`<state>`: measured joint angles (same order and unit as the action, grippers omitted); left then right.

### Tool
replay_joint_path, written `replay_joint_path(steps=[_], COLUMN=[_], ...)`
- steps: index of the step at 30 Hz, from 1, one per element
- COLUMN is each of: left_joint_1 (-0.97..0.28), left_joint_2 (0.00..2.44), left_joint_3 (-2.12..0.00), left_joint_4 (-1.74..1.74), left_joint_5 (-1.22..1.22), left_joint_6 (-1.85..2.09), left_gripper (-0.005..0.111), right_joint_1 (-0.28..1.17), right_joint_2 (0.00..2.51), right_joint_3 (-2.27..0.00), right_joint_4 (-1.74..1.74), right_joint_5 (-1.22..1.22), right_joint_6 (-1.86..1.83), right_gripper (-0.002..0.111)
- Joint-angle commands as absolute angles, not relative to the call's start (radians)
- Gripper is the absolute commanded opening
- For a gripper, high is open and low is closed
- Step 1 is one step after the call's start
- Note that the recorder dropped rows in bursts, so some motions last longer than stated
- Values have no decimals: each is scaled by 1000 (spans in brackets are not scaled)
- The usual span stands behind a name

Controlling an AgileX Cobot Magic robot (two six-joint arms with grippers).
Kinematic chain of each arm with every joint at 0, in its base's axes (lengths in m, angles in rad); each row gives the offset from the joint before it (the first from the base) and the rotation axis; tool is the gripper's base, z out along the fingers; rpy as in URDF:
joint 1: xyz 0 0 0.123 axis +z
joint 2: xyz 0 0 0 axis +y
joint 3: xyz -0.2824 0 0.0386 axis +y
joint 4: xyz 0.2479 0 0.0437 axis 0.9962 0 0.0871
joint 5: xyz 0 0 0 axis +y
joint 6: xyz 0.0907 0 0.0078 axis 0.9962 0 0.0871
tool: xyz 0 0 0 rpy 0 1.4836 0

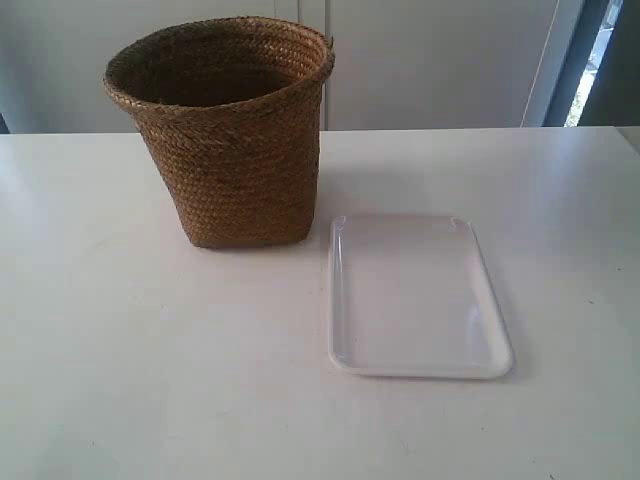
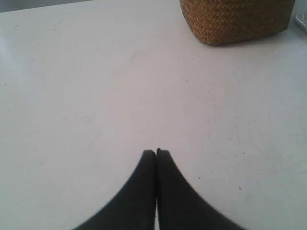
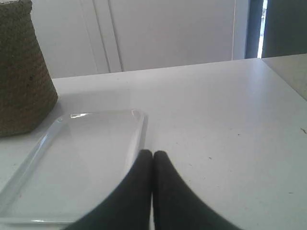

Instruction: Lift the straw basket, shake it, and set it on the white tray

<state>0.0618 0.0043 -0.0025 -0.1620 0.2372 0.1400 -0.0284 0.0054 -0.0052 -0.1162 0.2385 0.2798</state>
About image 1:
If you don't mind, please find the white rectangular plastic tray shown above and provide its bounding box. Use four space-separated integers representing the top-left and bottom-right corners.
328 214 514 380

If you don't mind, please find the brown woven wicker basket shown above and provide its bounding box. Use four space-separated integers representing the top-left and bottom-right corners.
103 16 335 249

